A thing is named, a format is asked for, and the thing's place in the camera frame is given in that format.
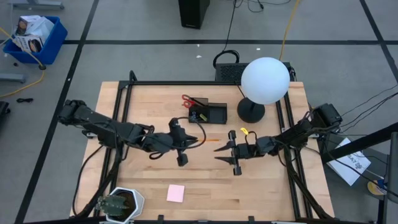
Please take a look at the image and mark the red-handled scissors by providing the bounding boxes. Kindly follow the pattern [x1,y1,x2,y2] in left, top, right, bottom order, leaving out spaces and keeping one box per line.
[181,94,197,110]

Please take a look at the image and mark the white globe table lamp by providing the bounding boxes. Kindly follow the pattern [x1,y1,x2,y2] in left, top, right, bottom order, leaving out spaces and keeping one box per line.
[237,57,291,124]

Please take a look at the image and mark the black metal beam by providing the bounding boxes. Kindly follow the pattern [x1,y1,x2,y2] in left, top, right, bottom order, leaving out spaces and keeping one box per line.
[320,122,398,164]

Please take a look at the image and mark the black mesh desk organizer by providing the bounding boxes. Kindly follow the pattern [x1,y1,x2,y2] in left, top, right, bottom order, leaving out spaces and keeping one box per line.
[188,97,228,124]

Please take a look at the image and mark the black floor object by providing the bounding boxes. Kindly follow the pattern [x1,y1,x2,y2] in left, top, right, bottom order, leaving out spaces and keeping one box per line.
[0,101,12,125]

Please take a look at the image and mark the white printed paper sheet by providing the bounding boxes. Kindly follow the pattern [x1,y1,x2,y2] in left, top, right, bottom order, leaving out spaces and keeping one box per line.
[326,137,373,187]

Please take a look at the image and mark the green cactus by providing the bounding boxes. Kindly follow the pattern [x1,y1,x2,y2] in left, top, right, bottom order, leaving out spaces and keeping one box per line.
[95,194,131,217]

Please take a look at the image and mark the grey metal floor rail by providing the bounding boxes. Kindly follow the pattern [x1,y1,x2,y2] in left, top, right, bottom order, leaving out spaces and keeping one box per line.
[0,73,27,83]
[9,0,65,10]

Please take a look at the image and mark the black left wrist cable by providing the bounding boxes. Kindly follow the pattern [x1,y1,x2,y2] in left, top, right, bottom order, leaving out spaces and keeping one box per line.
[173,116,207,151]

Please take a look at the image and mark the white hexagonal plant pot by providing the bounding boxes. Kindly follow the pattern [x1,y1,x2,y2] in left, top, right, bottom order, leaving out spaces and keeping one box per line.
[105,186,146,223]

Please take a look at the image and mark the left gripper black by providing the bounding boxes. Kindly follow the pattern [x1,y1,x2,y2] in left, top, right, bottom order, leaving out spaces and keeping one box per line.
[167,118,200,167]

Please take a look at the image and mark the yellow hose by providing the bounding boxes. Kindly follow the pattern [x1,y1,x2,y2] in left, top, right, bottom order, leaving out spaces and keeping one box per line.
[0,26,47,99]

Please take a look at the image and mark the black mesh-top computer case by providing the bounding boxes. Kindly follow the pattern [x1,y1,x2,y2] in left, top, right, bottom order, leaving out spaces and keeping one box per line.
[214,62,295,83]

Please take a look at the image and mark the blue plastic bin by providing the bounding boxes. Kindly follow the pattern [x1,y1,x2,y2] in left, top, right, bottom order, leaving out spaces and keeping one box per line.
[2,15,68,65]

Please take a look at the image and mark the yellow floor cable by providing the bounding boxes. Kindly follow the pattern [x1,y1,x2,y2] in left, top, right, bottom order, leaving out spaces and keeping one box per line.
[279,0,301,61]

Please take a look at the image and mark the round yellow disc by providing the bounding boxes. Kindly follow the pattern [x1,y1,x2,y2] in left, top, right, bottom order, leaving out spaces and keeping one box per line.
[367,179,388,196]

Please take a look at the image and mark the white printed cardboard box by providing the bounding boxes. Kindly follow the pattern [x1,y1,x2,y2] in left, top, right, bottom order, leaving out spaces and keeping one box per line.
[12,34,45,54]
[15,14,55,40]

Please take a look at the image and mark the black computer tower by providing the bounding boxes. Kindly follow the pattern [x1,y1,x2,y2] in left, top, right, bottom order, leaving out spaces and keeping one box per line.
[178,0,211,30]

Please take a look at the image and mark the black power cable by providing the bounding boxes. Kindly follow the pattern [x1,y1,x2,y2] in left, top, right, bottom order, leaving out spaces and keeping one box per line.
[213,0,241,68]

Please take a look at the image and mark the pink sticky note pad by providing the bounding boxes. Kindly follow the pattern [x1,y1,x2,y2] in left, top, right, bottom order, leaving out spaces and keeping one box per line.
[166,184,185,203]

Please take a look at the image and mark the black aluminium table frame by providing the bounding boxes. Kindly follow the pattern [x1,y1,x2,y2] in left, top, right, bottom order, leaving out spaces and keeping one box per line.
[71,70,335,222]

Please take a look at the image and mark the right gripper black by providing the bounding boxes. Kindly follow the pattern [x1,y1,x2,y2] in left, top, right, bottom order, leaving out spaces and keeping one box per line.
[213,130,257,176]

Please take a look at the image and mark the grey metal post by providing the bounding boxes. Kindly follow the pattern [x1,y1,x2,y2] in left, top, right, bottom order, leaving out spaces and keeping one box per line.
[384,132,398,205]

